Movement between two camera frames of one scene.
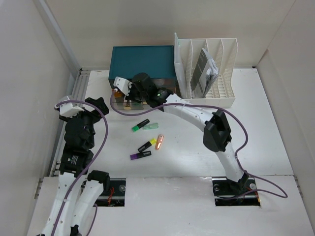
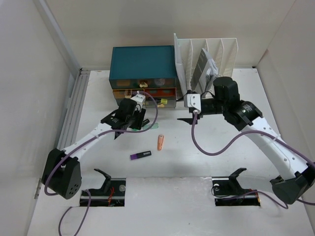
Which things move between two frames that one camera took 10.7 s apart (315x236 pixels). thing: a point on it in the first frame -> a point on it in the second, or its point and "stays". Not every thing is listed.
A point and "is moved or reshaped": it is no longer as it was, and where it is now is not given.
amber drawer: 118,94 stays
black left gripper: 99,103 -> 139,115
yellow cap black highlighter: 152,141 is moved or reshaped
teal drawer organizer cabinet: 157,61 stays
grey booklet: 205,73 stays
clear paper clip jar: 159,82 stays
